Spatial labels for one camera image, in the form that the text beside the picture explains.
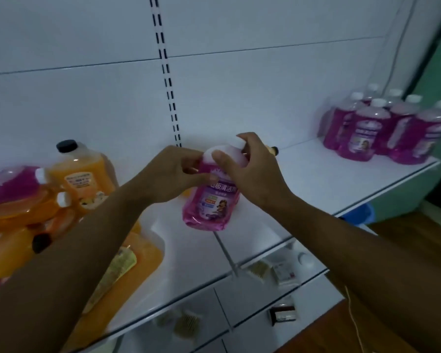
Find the person's right hand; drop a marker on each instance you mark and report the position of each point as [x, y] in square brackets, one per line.
[259, 176]

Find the person's left hand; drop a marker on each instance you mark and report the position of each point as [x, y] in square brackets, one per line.
[165, 176]

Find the person's right thumb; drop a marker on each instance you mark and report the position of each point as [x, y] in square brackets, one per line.
[226, 163]

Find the person's left thumb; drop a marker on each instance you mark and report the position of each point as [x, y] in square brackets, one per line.
[200, 179]

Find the pink cleaner bottle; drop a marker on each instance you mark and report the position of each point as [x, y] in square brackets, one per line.
[211, 204]

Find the person's right forearm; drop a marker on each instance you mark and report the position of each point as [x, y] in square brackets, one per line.
[360, 268]

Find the person's left forearm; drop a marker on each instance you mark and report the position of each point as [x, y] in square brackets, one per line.
[58, 268]

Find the small beige packet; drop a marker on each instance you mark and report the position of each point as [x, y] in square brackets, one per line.
[259, 270]

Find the slotted white shelf upright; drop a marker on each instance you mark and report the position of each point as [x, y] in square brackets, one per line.
[165, 69]

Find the large orange jug yellow label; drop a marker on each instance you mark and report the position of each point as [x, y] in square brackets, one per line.
[132, 268]

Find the orange jug with black cap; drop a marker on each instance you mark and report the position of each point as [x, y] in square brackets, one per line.
[81, 176]
[5, 253]

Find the small white and red box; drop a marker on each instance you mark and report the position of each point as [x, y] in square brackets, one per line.
[285, 272]

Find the white round cap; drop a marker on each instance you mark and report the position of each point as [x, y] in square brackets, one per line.
[305, 259]

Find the blue plastic basin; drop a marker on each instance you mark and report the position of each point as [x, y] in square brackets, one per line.
[360, 215]

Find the beige ribbed packet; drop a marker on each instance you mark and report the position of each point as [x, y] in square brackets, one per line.
[187, 324]

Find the dark brown small box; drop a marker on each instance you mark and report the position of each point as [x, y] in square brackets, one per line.
[283, 314]

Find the cluster of pink bottles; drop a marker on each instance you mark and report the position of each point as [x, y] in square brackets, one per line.
[382, 132]

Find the white lowest shelf board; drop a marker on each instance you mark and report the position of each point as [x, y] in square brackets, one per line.
[308, 319]

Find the orange jug with white cap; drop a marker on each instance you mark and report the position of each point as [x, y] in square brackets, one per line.
[20, 209]

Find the pink pouch-shaped bottle white cap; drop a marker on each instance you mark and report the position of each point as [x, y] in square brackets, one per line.
[9, 185]

